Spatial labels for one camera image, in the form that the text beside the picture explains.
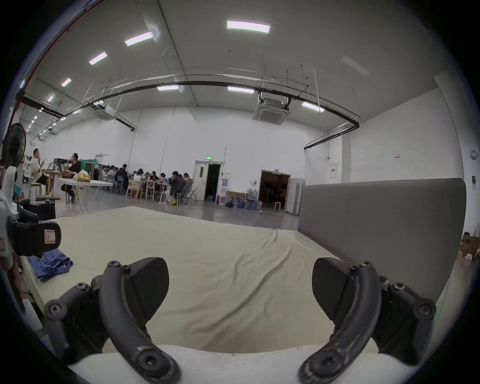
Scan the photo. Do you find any cardboard carton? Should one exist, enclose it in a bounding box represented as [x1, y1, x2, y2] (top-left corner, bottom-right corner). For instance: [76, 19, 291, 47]
[459, 233, 480, 260]

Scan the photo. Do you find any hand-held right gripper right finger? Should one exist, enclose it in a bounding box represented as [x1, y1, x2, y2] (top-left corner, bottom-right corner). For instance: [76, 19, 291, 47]
[298, 257, 437, 384]

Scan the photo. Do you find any blue garment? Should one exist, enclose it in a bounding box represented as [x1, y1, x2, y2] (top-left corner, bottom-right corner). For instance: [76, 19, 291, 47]
[28, 248, 74, 283]

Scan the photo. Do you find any bed with beige sheet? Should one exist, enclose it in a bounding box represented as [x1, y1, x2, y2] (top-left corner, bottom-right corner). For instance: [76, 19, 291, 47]
[23, 205, 379, 355]

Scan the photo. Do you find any white folding table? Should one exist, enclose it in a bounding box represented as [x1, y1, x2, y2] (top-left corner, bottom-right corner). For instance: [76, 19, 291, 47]
[56, 169, 114, 215]

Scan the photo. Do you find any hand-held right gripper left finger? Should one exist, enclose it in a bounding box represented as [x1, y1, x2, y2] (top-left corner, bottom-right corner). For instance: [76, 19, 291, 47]
[44, 257, 181, 384]

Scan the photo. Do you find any wooden table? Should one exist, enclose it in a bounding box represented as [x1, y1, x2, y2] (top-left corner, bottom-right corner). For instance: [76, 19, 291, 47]
[41, 169, 74, 196]

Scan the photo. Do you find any grey padded headboard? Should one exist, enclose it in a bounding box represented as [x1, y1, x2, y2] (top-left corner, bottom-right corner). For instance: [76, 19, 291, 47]
[298, 178, 467, 302]

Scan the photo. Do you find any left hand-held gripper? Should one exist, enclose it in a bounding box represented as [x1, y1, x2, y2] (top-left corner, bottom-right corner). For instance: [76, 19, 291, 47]
[0, 165, 63, 271]

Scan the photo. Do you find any group of water bottles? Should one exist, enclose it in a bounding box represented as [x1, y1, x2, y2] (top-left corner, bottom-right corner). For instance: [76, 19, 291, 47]
[224, 187, 264, 211]

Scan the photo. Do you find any group of people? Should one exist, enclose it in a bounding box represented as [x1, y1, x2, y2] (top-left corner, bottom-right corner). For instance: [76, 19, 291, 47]
[97, 164, 196, 206]

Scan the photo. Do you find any black standing fan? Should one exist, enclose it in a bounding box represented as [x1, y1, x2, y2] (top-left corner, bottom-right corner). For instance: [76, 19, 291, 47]
[1, 123, 27, 169]

